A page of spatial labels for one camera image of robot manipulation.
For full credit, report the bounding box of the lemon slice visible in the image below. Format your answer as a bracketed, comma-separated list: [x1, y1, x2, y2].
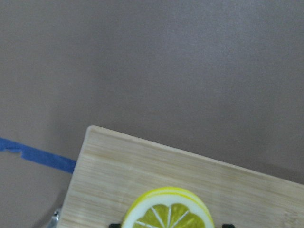
[121, 187, 215, 228]

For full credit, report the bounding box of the bamboo cutting board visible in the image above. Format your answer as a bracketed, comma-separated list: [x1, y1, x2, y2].
[58, 126, 304, 228]

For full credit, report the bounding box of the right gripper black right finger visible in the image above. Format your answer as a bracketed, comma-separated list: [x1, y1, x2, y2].
[222, 224, 235, 228]

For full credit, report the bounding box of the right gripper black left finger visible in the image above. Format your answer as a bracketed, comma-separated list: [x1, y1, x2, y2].
[110, 223, 121, 228]

